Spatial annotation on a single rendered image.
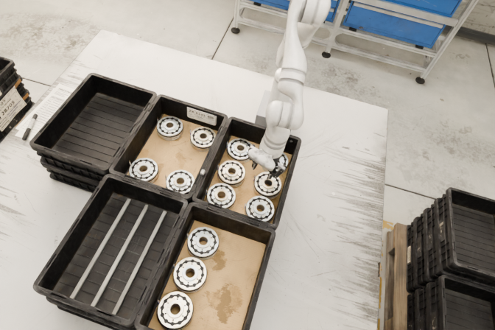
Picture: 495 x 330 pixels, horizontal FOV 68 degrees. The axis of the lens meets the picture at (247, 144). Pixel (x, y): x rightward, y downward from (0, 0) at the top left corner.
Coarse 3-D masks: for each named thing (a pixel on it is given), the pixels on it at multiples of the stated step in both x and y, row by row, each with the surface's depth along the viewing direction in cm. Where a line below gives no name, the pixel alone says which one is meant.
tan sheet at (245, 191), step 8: (232, 136) 151; (256, 144) 150; (224, 152) 146; (224, 160) 143; (288, 160) 147; (248, 168) 143; (256, 168) 143; (288, 168) 145; (216, 176) 139; (248, 176) 140; (280, 176) 142; (248, 184) 138; (240, 192) 136; (248, 192) 136; (280, 192) 138; (240, 200) 134; (272, 200) 135; (232, 208) 132; (240, 208) 132
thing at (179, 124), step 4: (168, 116) 149; (172, 116) 149; (160, 120) 147; (164, 120) 148; (168, 120) 148; (172, 120) 148; (176, 120) 149; (160, 124) 147; (176, 124) 147; (180, 124) 147; (160, 128) 145; (164, 128) 145; (176, 128) 146; (180, 128) 146; (160, 132) 144; (164, 132) 144; (168, 132) 144; (172, 132) 145; (176, 132) 145
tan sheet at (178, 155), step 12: (180, 120) 153; (156, 132) 148; (216, 132) 151; (156, 144) 144; (168, 144) 145; (180, 144) 145; (144, 156) 140; (156, 156) 141; (168, 156) 141; (180, 156) 142; (192, 156) 143; (204, 156) 143; (168, 168) 138; (180, 168) 139; (192, 168) 140; (156, 180) 135
